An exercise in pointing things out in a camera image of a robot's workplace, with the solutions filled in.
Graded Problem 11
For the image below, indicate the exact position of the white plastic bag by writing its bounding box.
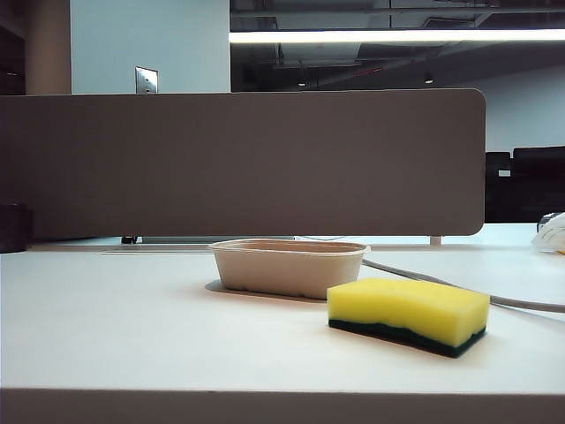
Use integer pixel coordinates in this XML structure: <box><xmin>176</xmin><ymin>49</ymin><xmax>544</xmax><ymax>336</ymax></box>
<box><xmin>531</xmin><ymin>211</ymin><xmax>565</xmax><ymax>257</ymax></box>

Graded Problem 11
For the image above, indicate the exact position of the wide black office chair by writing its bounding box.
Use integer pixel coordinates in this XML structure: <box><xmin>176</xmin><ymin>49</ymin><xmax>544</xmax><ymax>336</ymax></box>
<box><xmin>511</xmin><ymin>146</ymin><xmax>565</xmax><ymax>224</ymax></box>

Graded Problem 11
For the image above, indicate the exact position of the grey desk divider panel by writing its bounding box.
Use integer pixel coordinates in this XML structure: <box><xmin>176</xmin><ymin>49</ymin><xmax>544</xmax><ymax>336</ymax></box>
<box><xmin>0</xmin><ymin>87</ymin><xmax>486</xmax><ymax>242</ymax></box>

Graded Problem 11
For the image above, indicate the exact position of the metal wall plate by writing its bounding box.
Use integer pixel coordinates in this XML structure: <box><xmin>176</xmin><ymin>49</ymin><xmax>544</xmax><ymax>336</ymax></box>
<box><xmin>134</xmin><ymin>65</ymin><xmax>160</xmax><ymax>95</ymax></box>

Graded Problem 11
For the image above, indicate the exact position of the narrow black office chair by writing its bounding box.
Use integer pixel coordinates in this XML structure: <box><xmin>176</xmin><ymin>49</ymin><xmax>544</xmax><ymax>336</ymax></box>
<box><xmin>485</xmin><ymin>151</ymin><xmax>514</xmax><ymax>224</ymax></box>

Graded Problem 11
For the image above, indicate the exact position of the beige paper lunch box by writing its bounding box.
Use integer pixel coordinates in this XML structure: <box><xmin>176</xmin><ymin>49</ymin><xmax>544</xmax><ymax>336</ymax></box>
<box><xmin>207</xmin><ymin>238</ymin><xmax>373</xmax><ymax>302</ymax></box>

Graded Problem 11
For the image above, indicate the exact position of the grey cable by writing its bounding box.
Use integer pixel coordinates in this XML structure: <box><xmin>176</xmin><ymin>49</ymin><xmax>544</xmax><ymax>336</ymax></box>
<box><xmin>361</xmin><ymin>258</ymin><xmax>565</xmax><ymax>313</ymax></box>

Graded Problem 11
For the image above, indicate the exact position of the yellow green cleaning sponge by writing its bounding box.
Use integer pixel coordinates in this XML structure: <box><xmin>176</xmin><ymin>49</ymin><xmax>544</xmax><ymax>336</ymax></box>
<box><xmin>326</xmin><ymin>276</ymin><xmax>491</xmax><ymax>359</ymax></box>

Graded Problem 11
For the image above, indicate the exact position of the black cylindrical object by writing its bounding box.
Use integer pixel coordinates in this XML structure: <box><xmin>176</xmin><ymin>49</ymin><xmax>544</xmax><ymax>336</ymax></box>
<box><xmin>0</xmin><ymin>203</ymin><xmax>34</xmax><ymax>254</ymax></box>

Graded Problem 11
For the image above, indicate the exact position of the long ceiling light strip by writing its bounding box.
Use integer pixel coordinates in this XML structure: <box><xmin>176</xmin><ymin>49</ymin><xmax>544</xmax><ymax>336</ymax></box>
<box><xmin>228</xmin><ymin>28</ymin><xmax>565</xmax><ymax>44</ymax></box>

